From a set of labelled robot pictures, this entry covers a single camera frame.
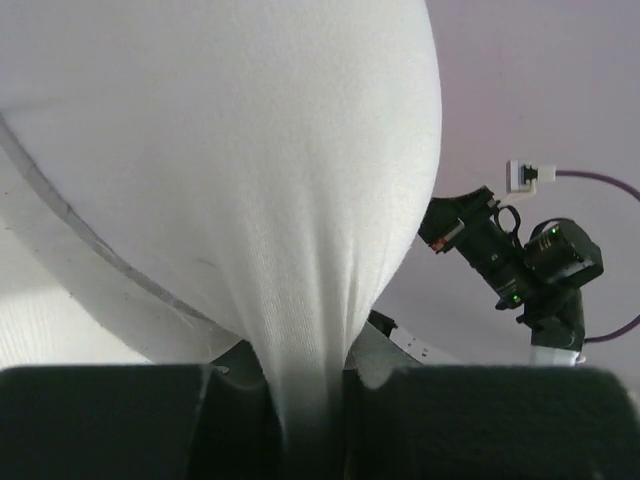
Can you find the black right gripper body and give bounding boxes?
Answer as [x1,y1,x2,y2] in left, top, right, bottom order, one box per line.
[418,186,533,300]

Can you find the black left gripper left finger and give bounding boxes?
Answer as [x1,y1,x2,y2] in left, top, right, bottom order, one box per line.
[1,344,280,479]

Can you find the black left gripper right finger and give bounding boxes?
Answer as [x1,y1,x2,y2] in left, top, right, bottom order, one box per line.
[345,326,639,479]

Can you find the white pillow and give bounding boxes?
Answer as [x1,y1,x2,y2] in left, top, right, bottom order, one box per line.
[1,1,442,443]

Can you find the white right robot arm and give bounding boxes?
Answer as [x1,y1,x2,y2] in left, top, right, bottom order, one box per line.
[418,187,604,366]

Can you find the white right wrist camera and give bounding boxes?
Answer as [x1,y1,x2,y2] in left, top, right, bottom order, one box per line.
[506,160,556,194]

